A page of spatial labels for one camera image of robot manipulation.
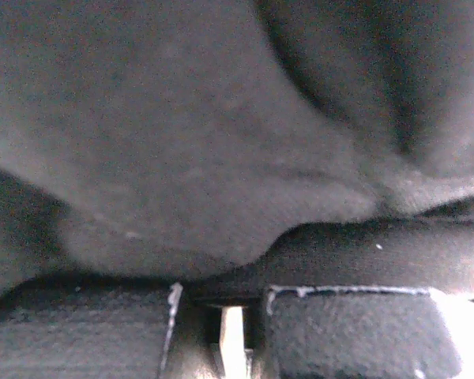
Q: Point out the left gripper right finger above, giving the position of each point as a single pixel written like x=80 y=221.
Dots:
x=357 y=332

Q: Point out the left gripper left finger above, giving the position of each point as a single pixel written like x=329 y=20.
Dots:
x=87 y=332

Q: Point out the black t shirt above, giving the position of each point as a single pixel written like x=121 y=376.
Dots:
x=180 y=139

